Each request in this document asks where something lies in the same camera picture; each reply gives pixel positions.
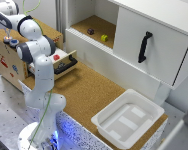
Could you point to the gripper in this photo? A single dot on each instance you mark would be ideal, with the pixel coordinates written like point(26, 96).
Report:
point(2, 18)

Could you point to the red button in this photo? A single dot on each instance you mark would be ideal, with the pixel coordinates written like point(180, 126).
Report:
point(7, 39)

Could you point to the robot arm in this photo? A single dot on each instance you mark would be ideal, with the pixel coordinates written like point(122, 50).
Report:
point(44, 76)

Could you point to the blue button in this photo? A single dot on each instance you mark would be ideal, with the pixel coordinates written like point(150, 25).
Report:
point(14, 42)

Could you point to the wooden drawer box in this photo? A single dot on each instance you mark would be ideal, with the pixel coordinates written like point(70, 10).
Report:
point(5, 68)

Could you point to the pink block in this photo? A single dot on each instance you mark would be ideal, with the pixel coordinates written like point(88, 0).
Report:
point(56, 57)

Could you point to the wooden drawer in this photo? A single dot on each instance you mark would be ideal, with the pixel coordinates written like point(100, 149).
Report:
point(65, 53)

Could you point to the purple block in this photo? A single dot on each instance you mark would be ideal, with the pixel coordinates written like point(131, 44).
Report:
point(90, 31)

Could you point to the white cabinet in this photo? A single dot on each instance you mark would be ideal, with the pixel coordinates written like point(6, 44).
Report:
point(94, 55)

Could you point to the yellow block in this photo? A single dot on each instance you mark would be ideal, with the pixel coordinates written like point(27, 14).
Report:
point(104, 38)

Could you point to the white sliding door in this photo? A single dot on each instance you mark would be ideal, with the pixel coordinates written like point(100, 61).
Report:
point(160, 50)

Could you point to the white plastic box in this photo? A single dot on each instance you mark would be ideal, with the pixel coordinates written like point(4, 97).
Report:
point(127, 123)

